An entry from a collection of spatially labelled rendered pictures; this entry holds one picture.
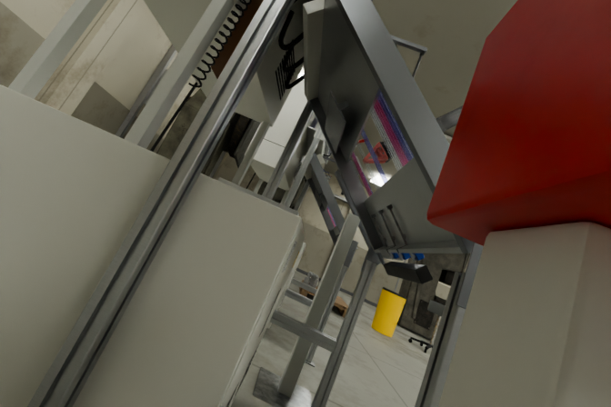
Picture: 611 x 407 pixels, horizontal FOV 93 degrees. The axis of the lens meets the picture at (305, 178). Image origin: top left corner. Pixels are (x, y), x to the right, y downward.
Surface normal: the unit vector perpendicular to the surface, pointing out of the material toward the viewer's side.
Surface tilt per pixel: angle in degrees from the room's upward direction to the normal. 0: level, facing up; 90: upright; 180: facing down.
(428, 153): 90
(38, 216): 90
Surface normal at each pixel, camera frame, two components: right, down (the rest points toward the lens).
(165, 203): 0.00, -0.25
